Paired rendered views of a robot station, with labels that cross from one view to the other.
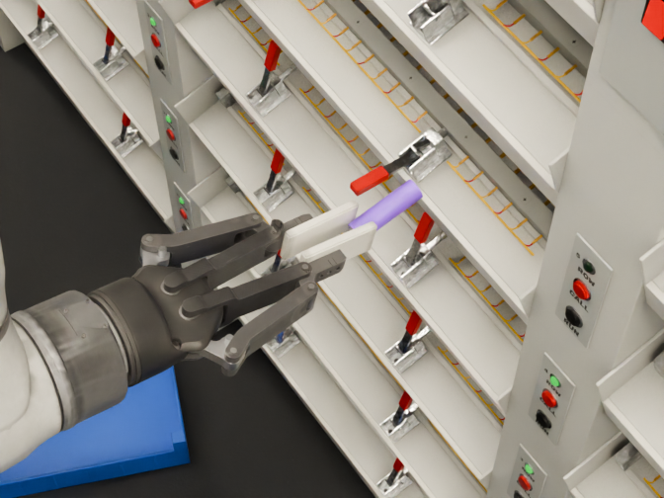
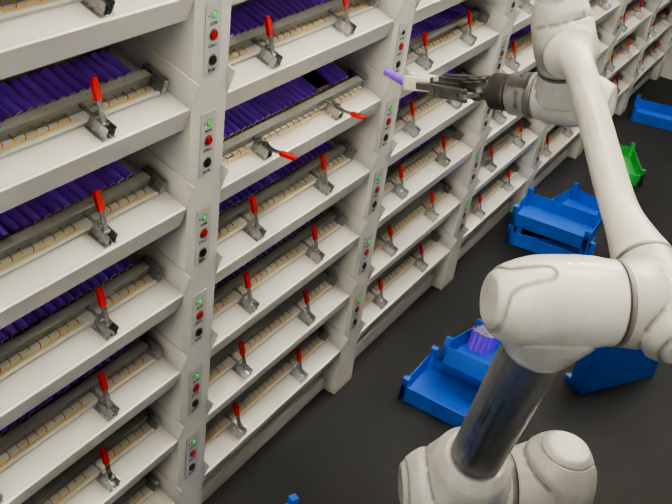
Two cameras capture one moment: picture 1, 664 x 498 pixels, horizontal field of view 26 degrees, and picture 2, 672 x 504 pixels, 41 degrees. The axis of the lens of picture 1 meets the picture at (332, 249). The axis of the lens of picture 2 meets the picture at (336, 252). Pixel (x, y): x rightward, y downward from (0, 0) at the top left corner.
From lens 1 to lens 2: 2.22 m
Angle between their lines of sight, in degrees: 75
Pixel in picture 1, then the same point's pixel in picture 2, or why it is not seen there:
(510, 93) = (365, 21)
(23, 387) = not seen: hidden behind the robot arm
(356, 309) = (298, 274)
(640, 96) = not seen: outside the picture
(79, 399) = not seen: hidden behind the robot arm
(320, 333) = (269, 352)
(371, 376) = (286, 330)
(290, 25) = (282, 145)
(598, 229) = (405, 13)
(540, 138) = (378, 19)
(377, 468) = (292, 383)
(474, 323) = (340, 174)
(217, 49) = (229, 254)
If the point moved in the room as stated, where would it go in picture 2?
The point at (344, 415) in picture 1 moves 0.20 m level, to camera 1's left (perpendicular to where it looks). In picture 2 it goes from (270, 399) to (296, 454)
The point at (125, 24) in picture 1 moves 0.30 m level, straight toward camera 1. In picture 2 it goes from (144, 387) to (276, 344)
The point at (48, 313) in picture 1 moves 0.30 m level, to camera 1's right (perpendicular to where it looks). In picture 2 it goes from (525, 76) to (453, 23)
